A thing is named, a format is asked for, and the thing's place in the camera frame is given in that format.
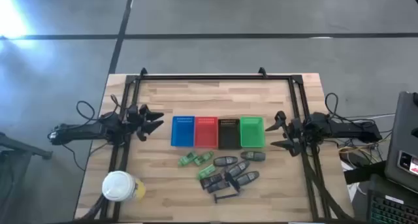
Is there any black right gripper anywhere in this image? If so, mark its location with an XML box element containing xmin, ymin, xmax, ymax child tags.
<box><xmin>265</xmin><ymin>110</ymin><xmax>306</xmax><ymax>157</ymax></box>

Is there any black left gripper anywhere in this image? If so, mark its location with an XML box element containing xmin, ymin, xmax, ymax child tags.
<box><xmin>125</xmin><ymin>103</ymin><xmax>165</xmax><ymax>142</ymax></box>

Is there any grey travel bottle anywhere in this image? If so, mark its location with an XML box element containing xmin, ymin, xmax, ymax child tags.
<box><xmin>235</xmin><ymin>170</ymin><xmax>261</xmax><ymax>187</ymax></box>
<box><xmin>212</xmin><ymin>155</ymin><xmax>239</xmax><ymax>168</ymax></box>
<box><xmin>240</xmin><ymin>150</ymin><xmax>266</xmax><ymax>163</ymax></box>
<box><xmin>225</xmin><ymin>160</ymin><xmax>251</xmax><ymax>179</ymax></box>

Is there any green travel toothpaste tube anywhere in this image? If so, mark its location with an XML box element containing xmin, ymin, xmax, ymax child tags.
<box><xmin>193</xmin><ymin>150</ymin><xmax>216</xmax><ymax>167</ymax></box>
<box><xmin>177</xmin><ymin>151</ymin><xmax>198</xmax><ymax>168</ymax></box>
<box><xmin>196</xmin><ymin>163</ymin><xmax>217</xmax><ymax>181</ymax></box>

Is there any green plastic basket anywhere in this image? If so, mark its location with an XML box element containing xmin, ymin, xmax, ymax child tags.
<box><xmin>239</xmin><ymin>116</ymin><xmax>266</xmax><ymax>149</ymax></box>

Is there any blue plastic basket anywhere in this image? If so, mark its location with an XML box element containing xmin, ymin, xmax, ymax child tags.
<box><xmin>170</xmin><ymin>115</ymin><xmax>196</xmax><ymax>148</ymax></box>

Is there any black plastic basket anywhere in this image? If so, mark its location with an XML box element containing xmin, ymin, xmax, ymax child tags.
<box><xmin>217</xmin><ymin>118</ymin><xmax>242</xmax><ymax>150</ymax></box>

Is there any red plastic basket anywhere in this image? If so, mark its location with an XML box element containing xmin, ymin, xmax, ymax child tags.
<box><xmin>194</xmin><ymin>116</ymin><xmax>219</xmax><ymax>150</ymax></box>

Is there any paper cup with white lid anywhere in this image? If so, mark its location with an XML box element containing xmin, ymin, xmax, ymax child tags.
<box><xmin>101</xmin><ymin>170</ymin><xmax>147</xmax><ymax>203</ymax></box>

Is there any dark toiletry sachet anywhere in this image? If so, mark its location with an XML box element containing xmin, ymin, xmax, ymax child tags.
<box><xmin>206</xmin><ymin>180</ymin><xmax>231</xmax><ymax>195</ymax></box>
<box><xmin>199</xmin><ymin>172</ymin><xmax>224</xmax><ymax>190</ymax></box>

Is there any black stand leg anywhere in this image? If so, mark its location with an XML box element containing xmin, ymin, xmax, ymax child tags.
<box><xmin>0</xmin><ymin>131</ymin><xmax>54</xmax><ymax>161</ymax></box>

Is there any backlit keyboard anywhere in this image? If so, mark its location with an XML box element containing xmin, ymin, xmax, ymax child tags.
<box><xmin>366</xmin><ymin>189</ymin><xmax>418</xmax><ymax>224</ymax></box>

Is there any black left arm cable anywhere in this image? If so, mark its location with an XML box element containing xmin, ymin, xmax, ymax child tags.
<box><xmin>75</xmin><ymin>100</ymin><xmax>99</xmax><ymax>123</ymax></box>

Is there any black aluminium table frame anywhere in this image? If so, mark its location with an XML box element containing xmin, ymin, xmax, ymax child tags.
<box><xmin>97</xmin><ymin>67</ymin><xmax>354</xmax><ymax>223</ymax></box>

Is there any yellow floor cable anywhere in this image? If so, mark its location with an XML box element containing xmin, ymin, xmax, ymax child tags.
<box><xmin>338</xmin><ymin>145</ymin><xmax>375</xmax><ymax>157</ymax></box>

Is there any black strap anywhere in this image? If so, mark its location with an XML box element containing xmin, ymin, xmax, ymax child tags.
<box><xmin>344</xmin><ymin>160</ymin><xmax>389</xmax><ymax>185</ymax></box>

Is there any white floor cable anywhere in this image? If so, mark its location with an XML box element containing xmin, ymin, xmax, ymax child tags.
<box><xmin>342</xmin><ymin>112</ymin><xmax>396</xmax><ymax>120</ymax></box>

